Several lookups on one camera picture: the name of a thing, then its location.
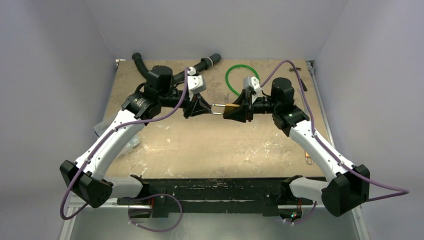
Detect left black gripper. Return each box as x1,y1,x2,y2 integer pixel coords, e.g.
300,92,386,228
160,90,213,119

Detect large brass padlock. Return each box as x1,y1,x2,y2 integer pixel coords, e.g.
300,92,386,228
210,103,240,116

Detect cable lock keys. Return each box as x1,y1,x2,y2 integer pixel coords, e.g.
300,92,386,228
224,93,230,104

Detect green cable lock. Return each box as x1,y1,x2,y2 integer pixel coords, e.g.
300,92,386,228
224,64,260,97

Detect small brass padlock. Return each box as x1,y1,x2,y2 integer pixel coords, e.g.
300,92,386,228
305,152,314,165

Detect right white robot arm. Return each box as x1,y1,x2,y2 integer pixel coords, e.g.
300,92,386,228
223,76,370,217

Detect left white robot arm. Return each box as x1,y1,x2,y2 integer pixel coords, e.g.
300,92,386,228
59,65,211,210

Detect clear plastic box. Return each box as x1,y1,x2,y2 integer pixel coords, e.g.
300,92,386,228
93,117,141,158

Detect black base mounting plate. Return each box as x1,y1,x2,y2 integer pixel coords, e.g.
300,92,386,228
82,177,343,219

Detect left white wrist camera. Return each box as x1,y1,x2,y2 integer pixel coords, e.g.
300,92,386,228
187,75,207,95

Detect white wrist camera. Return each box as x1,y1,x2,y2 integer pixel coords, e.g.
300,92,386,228
187,75,207,95
243,76,262,104

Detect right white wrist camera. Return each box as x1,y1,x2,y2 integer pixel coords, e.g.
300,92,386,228
243,76,262,104

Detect black corrugated drain hose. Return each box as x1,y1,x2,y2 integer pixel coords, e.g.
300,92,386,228
131,52,222,85

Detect small black-handled hammer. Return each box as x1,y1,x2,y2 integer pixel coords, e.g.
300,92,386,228
288,67,308,92

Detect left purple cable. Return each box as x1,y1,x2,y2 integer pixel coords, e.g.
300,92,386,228
58,67,184,233

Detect purple cable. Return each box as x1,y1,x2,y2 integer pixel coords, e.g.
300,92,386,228
259,59,411,226
58,67,184,233

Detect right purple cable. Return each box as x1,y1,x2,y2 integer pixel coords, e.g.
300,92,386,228
259,59,411,226

